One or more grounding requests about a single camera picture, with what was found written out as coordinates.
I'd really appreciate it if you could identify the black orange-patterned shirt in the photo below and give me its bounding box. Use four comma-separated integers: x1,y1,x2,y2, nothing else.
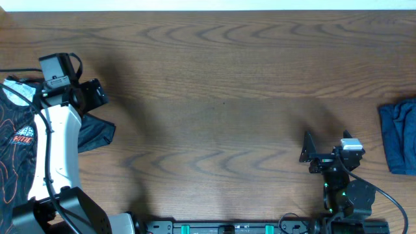
1,88,116,233

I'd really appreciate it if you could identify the dark blue folded cloth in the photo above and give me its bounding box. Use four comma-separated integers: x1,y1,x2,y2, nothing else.
378,98,415,176

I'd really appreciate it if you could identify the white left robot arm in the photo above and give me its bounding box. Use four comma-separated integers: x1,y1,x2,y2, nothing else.
8,79,136,233

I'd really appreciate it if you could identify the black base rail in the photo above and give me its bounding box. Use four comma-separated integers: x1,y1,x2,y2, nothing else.
145,220,390,234

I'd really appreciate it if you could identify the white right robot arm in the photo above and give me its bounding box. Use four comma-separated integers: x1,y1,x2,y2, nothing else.
299,131,376,233

